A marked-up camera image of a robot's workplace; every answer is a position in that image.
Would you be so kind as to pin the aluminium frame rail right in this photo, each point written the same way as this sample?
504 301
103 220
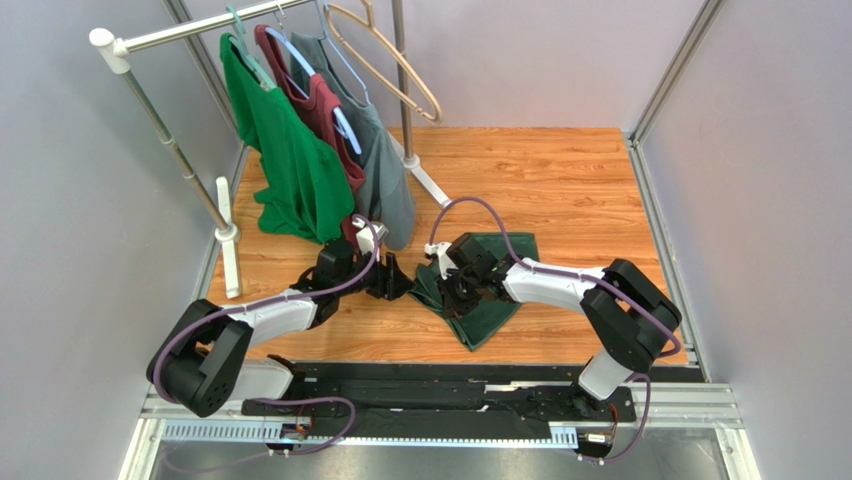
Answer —
653 173

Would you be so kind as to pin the maroon hanging shirt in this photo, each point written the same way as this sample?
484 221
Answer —
311 100

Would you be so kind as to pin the dark green cloth napkin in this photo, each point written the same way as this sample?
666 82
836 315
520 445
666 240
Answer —
476 327

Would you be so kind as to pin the green hanging t-shirt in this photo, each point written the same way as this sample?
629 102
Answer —
307 193

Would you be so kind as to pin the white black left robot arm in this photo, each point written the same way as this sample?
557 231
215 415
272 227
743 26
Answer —
202 363

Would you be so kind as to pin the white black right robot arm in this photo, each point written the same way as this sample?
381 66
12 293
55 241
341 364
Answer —
632 318

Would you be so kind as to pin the aluminium front frame rail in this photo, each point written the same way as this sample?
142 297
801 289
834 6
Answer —
430 444

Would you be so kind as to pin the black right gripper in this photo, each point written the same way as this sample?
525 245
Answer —
451 287

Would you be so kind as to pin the teal plastic hanger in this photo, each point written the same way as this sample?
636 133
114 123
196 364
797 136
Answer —
252 64

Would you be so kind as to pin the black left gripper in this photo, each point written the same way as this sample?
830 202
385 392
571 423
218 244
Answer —
390 282

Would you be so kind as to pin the grey-blue hanging shirt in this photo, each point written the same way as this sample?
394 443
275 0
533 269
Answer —
385 195

